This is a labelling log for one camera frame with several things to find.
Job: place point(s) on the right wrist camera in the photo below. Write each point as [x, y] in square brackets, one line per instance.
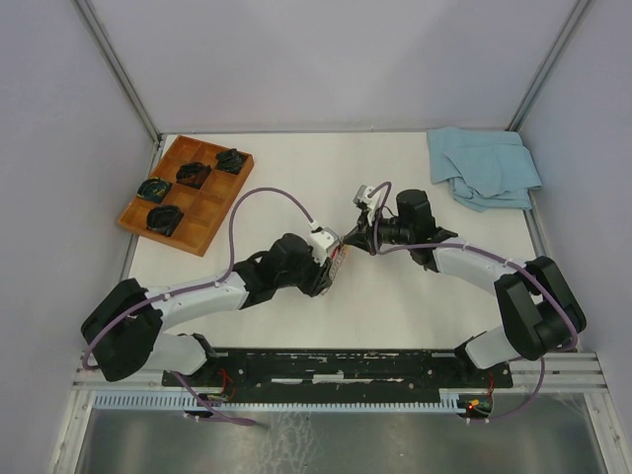
[367, 199]

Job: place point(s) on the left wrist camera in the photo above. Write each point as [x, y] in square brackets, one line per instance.
[324, 243]

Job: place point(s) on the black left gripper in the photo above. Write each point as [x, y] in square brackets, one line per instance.
[320, 276]

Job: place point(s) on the light blue cloth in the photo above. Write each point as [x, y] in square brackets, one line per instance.
[483, 169]

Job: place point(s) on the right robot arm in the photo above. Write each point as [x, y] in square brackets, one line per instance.
[539, 311]

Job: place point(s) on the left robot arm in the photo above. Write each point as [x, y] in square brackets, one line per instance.
[129, 329]

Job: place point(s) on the dark rolled cloth front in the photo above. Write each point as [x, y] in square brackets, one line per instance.
[164, 219]

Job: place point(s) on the dark rolled cloth far right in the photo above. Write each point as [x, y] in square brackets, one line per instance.
[230, 161]

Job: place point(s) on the dark rolled cloth centre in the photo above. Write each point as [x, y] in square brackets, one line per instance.
[193, 174]

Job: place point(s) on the dark rolled cloth yellow pattern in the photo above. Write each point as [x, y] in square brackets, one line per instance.
[153, 190]

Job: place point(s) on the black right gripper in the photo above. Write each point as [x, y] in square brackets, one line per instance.
[363, 233]

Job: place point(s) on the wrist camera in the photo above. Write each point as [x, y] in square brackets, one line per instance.
[324, 243]
[367, 199]

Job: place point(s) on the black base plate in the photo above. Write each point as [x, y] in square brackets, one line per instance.
[271, 375]

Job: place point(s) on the wooden compartment tray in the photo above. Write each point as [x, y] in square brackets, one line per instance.
[204, 209]

